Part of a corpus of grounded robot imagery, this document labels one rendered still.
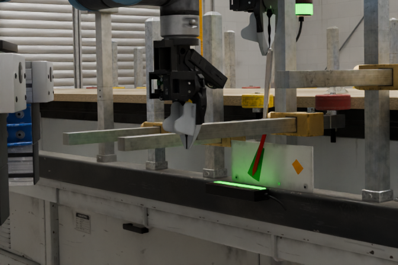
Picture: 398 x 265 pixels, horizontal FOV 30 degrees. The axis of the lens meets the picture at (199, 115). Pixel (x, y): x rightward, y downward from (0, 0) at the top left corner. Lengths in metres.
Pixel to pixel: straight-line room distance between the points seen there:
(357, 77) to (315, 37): 10.44
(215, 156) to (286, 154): 0.26
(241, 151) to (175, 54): 0.43
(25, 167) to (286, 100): 0.59
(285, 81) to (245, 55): 10.54
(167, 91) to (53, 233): 1.79
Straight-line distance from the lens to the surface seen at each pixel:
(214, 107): 1.84
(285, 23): 1.65
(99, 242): 2.84
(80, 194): 2.45
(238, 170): 1.76
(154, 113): 2.03
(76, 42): 4.58
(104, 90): 2.25
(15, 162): 1.66
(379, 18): 1.49
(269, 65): 1.60
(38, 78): 1.64
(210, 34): 1.84
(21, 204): 3.39
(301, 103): 1.85
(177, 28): 1.39
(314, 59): 11.81
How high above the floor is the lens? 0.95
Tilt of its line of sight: 3 degrees down
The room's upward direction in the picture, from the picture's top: 1 degrees counter-clockwise
